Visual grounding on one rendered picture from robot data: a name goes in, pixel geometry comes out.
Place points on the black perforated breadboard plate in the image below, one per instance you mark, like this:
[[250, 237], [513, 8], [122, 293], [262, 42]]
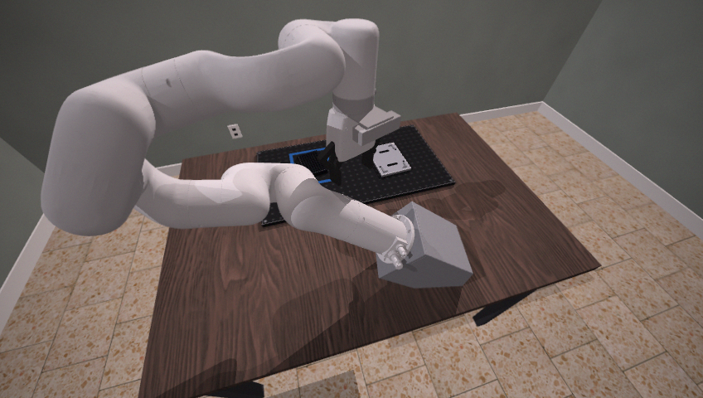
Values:
[[366, 185]]

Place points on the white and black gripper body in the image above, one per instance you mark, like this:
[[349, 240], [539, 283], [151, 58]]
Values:
[[339, 130]]

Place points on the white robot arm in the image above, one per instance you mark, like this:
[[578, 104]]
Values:
[[96, 172]]

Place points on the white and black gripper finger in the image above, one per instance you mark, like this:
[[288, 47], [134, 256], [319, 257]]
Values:
[[367, 156], [335, 173]]

